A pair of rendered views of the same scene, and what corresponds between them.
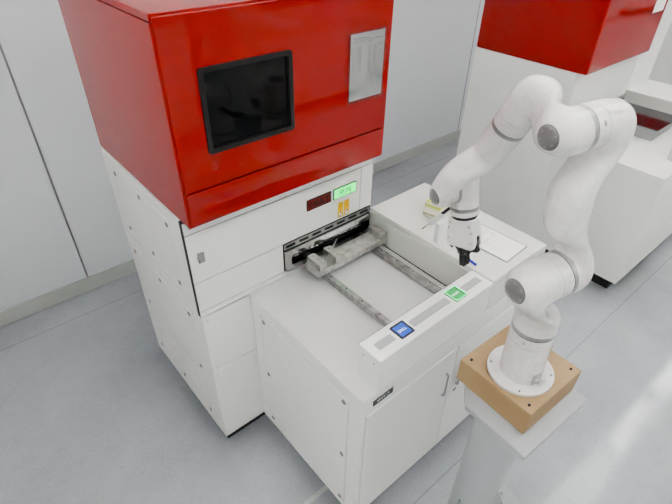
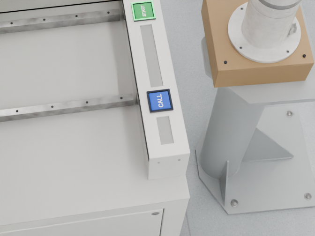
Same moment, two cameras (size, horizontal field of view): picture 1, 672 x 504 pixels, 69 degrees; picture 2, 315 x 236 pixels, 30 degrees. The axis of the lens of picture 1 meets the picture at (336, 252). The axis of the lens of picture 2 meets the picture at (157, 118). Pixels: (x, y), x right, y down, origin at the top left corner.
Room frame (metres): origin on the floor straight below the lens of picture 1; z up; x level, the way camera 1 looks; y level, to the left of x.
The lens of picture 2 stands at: (0.76, 0.36, 2.18)
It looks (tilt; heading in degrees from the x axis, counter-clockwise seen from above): 64 degrees down; 298
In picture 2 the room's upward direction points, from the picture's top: 4 degrees clockwise
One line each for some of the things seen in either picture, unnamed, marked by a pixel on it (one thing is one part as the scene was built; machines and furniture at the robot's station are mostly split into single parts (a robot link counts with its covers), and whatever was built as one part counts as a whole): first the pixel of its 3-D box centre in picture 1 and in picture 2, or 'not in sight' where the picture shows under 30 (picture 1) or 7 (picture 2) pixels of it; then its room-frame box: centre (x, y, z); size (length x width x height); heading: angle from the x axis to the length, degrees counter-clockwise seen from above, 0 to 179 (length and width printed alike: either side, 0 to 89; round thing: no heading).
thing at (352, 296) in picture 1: (354, 297); (35, 111); (1.34, -0.07, 0.84); 0.50 x 0.02 x 0.03; 41
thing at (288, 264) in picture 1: (329, 241); not in sight; (1.62, 0.03, 0.89); 0.44 x 0.02 x 0.10; 131
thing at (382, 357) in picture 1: (428, 326); (150, 68); (1.15, -0.31, 0.89); 0.55 x 0.09 x 0.14; 131
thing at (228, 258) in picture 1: (290, 229); not in sight; (1.51, 0.17, 1.02); 0.82 x 0.03 x 0.40; 131
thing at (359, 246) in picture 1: (347, 252); not in sight; (1.58, -0.05, 0.87); 0.36 x 0.08 x 0.03; 131
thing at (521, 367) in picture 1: (526, 349); (270, 11); (0.96, -0.55, 1.01); 0.19 x 0.19 x 0.18
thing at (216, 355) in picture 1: (254, 301); not in sight; (1.77, 0.39, 0.41); 0.82 x 0.71 x 0.82; 131
